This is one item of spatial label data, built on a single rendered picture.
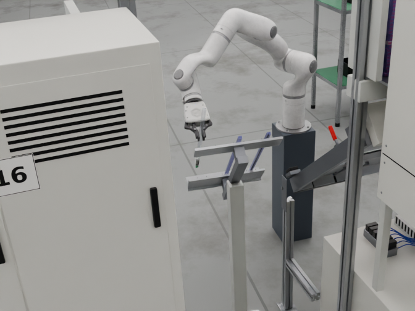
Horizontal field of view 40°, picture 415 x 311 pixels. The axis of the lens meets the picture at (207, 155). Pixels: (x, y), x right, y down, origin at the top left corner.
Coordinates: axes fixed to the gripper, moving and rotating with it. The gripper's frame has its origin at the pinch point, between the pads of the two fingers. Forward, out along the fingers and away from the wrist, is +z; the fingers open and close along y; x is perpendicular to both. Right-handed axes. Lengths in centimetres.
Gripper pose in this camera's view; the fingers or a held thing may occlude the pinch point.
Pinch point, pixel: (200, 135)
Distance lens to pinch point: 233.0
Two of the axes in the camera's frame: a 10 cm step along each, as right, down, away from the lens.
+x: -0.6, 5.1, 8.6
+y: 9.8, -1.4, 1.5
